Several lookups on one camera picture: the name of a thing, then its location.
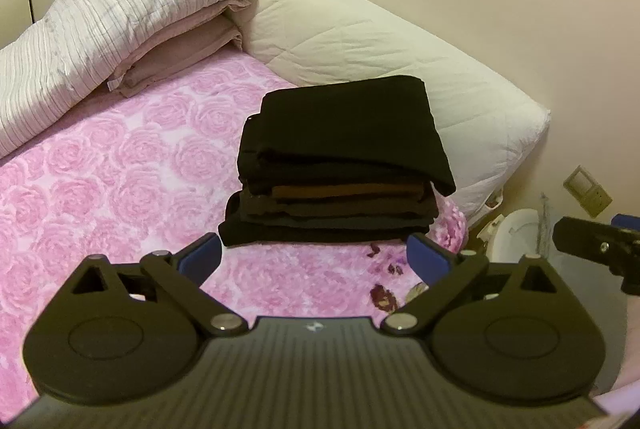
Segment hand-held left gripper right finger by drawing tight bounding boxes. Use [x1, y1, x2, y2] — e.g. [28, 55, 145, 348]
[382, 233, 571, 338]

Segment dusty pink folded blanket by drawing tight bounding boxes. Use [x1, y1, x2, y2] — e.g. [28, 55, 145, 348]
[107, 0, 252, 98]

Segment dark grey folded garment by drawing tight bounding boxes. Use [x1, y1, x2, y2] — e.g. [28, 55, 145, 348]
[235, 192, 440, 223]

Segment black folded garment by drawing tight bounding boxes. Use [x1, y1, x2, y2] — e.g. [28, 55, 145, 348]
[218, 204, 442, 249]

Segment white pillow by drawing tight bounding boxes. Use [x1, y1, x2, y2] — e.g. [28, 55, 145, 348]
[187, 0, 552, 216]

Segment beige wall socket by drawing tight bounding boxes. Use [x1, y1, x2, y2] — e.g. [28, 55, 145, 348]
[563, 165, 614, 219]

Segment brown folded garment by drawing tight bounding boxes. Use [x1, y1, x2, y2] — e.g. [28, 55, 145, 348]
[250, 182, 431, 205]

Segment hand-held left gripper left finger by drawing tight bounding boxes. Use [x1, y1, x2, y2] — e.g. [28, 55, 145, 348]
[55, 233, 247, 339]

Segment white bin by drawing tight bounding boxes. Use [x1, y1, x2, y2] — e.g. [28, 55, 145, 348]
[477, 208, 544, 271]

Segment pink floral blanket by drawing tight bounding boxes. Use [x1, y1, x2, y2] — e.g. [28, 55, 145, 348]
[0, 46, 471, 415]

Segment white striped quilt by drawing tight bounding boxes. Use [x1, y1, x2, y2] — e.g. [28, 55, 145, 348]
[0, 0, 256, 159]

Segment black pants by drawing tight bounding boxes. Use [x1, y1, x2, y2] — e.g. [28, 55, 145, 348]
[239, 76, 457, 198]

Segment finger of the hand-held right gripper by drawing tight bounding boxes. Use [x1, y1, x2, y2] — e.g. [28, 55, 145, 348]
[552, 213, 640, 263]

